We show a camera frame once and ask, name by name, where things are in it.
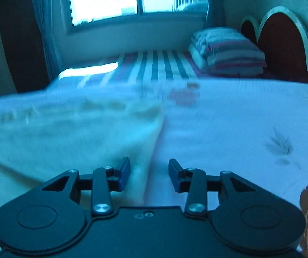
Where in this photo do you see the floral white bedspread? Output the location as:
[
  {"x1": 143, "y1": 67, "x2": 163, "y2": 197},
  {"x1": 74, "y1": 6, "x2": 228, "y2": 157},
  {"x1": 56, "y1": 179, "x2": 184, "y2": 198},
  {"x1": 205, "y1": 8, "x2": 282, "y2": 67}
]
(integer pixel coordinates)
[{"x1": 0, "y1": 79, "x2": 308, "y2": 257}]

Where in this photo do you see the left blue curtain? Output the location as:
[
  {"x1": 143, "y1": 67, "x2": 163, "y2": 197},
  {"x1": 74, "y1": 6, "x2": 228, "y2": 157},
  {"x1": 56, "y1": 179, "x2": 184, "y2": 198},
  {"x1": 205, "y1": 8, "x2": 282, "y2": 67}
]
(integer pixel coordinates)
[{"x1": 32, "y1": 0, "x2": 62, "y2": 82}]

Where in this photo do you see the dark wooden door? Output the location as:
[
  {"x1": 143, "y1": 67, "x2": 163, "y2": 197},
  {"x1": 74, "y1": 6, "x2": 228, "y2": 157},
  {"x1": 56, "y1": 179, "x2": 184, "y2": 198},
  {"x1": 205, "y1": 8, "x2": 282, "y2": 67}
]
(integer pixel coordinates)
[{"x1": 0, "y1": 0, "x2": 50, "y2": 93}]

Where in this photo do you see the cream knit sweater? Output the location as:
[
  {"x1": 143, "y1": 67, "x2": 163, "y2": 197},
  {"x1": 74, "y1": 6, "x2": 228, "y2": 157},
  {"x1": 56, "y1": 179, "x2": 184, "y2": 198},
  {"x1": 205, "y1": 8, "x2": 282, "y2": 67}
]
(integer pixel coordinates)
[{"x1": 0, "y1": 100, "x2": 164, "y2": 206}]

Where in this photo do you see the blue curtain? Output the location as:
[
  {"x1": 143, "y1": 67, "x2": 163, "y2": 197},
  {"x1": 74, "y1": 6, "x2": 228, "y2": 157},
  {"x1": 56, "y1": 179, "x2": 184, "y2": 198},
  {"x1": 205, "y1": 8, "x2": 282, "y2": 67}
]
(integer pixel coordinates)
[
  {"x1": 205, "y1": 0, "x2": 226, "y2": 29},
  {"x1": 32, "y1": 0, "x2": 62, "y2": 82}
]

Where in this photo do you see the red heart-shaped headboard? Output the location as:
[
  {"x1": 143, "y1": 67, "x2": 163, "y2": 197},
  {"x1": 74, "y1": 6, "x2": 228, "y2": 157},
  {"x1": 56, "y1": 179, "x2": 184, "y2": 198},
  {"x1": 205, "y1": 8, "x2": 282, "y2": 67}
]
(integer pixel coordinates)
[{"x1": 240, "y1": 6, "x2": 308, "y2": 83}]

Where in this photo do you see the right blue curtain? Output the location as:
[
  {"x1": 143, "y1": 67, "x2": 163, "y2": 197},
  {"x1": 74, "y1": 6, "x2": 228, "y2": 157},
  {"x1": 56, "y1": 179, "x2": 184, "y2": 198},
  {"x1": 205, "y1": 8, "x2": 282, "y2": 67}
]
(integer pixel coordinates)
[{"x1": 205, "y1": 0, "x2": 226, "y2": 29}]

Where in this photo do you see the striped bed sheet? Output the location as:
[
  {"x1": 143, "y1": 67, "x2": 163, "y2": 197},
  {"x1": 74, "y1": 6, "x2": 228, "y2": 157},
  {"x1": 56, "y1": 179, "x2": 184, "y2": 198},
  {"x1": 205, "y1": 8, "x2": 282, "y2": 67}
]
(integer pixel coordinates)
[{"x1": 58, "y1": 49, "x2": 211, "y2": 83}]

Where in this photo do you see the striped folded pillow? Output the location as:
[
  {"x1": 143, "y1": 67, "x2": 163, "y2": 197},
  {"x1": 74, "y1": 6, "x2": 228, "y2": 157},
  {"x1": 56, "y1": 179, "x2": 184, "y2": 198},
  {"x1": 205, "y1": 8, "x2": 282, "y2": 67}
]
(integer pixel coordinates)
[{"x1": 188, "y1": 27, "x2": 266, "y2": 77}]

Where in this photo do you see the blue blanket on windowsill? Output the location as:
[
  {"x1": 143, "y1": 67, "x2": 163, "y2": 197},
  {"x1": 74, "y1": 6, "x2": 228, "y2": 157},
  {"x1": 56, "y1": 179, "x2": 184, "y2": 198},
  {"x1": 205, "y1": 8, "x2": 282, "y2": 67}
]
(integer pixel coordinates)
[{"x1": 175, "y1": 1, "x2": 209, "y2": 13}]

